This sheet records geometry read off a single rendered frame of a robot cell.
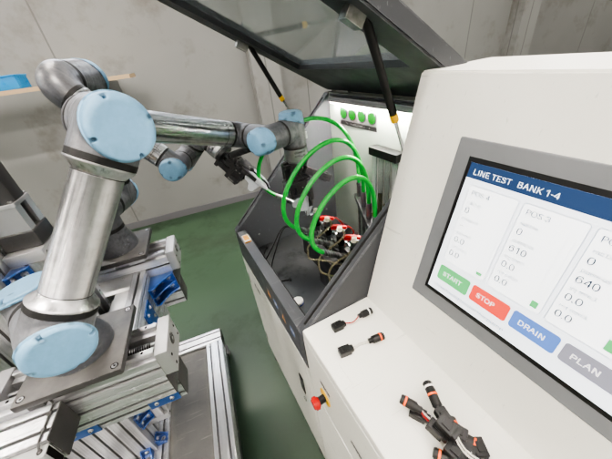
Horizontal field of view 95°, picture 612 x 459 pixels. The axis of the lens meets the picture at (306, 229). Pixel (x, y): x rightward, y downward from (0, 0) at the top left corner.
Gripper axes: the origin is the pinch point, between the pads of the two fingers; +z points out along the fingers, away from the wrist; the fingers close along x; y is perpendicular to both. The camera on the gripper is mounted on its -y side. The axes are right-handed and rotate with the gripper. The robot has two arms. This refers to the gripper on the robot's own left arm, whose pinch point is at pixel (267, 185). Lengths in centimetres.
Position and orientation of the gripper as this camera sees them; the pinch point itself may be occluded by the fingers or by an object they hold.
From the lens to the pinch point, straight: 107.7
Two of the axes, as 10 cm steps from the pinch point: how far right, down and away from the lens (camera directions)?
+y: -6.5, 6.7, 3.6
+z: 7.4, 6.6, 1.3
